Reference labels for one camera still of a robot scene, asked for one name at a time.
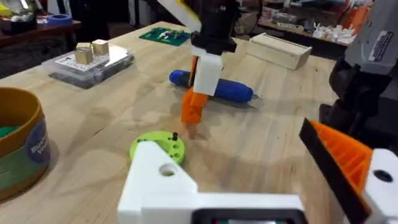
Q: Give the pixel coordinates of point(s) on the white orange left gripper right finger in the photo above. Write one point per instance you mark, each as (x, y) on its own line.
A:
(348, 161)

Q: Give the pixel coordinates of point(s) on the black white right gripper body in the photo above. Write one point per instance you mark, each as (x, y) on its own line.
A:
(214, 28)

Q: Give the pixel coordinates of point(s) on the finger of the white orange right gripper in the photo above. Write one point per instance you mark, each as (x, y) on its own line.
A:
(207, 76)
(187, 107)

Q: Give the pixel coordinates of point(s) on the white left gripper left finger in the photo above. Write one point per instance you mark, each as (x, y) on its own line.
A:
(149, 174)

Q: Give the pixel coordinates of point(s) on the blue electric screwdriver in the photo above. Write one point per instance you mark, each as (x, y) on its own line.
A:
(233, 90)

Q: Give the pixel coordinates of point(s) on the small black screw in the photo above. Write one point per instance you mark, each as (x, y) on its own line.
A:
(175, 136)

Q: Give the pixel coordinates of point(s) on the green disc with holes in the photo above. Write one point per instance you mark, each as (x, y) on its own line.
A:
(164, 141)

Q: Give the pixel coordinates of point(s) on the green board with toy blocks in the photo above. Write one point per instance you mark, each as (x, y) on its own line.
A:
(164, 35)

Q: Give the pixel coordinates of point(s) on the pale wooden box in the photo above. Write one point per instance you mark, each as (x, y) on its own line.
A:
(276, 51)

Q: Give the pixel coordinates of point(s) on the clear plastic parts box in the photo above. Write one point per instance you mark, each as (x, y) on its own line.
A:
(93, 70)

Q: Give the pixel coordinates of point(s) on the wooden cube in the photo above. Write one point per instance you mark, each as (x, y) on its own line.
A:
(83, 45)
(100, 47)
(84, 56)

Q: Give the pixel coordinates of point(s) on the heap of white parts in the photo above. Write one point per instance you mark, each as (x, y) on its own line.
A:
(334, 34)

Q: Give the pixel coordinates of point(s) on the yellow green toy tub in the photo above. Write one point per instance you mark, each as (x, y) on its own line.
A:
(21, 149)

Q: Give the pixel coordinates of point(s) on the orange plastic part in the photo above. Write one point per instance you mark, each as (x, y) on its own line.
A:
(357, 18)

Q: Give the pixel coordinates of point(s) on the blue tape roll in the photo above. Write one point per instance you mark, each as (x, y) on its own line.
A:
(59, 19)

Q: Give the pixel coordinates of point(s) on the dark side table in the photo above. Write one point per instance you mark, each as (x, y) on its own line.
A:
(34, 40)

